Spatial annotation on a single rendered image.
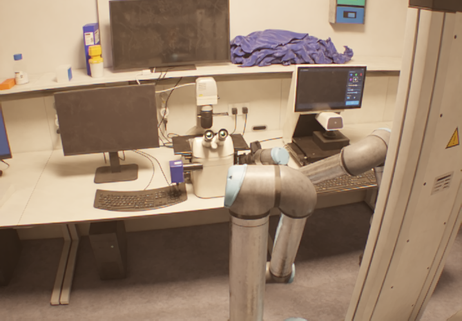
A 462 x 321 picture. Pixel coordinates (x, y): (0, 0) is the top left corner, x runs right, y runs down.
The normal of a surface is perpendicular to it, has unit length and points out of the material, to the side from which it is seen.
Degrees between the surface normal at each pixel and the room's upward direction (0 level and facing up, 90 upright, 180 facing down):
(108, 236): 90
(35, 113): 90
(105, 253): 90
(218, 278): 0
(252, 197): 81
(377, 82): 90
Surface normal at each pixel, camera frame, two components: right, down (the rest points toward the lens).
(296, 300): 0.00, -0.90
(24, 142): 0.21, 0.41
